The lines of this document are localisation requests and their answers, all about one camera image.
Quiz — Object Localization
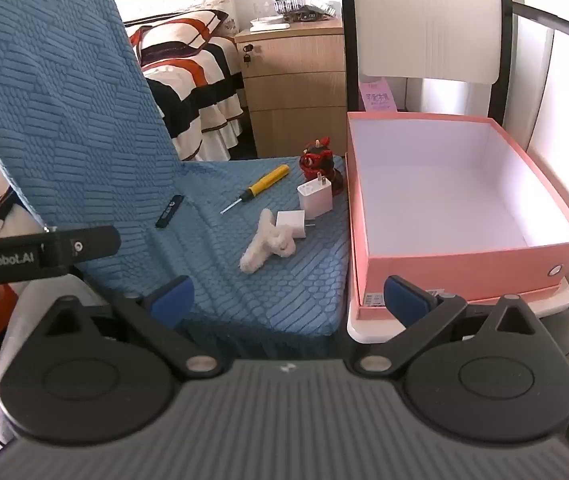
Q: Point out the wooden nightstand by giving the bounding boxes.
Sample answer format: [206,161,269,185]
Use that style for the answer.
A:
[234,14,348,159]

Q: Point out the clear plastic organizer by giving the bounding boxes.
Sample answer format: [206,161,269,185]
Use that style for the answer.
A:
[273,0,339,17]

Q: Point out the white papers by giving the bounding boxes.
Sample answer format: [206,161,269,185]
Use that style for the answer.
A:
[249,15,292,31]

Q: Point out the large white charger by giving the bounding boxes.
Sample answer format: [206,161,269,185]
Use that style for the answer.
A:
[297,172,336,220]

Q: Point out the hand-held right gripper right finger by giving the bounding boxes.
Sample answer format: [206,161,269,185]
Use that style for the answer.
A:
[347,275,548,376]

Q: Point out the pink cardboard box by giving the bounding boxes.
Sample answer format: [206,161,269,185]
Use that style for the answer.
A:
[347,111,569,322]

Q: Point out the red coiled cable bundle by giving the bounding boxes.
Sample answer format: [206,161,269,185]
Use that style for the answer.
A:
[299,138,344,196]

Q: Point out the striped pillow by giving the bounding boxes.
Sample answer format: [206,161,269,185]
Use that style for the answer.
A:
[126,10,231,68]

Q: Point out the small white charger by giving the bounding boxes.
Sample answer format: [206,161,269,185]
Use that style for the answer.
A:
[275,209,311,241]

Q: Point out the white plush hair claw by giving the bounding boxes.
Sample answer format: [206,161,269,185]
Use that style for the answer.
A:
[239,208,297,275]

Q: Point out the yellow screwdriver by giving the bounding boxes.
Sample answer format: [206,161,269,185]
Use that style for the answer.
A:
[220,164,292,216]

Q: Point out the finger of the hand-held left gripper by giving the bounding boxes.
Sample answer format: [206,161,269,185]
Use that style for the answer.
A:
[44,225,122,264]

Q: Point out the blue quilted cloth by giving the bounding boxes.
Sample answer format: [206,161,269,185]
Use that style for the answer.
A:
[0,0,353,356]

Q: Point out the small black device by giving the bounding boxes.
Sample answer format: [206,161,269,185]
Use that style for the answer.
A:
[156,194,186,229]

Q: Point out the striped bed blanket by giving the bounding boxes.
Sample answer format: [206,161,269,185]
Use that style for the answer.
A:
[0,30,245,336]

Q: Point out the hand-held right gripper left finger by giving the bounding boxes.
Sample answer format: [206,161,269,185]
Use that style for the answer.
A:
[39,275,222,379]

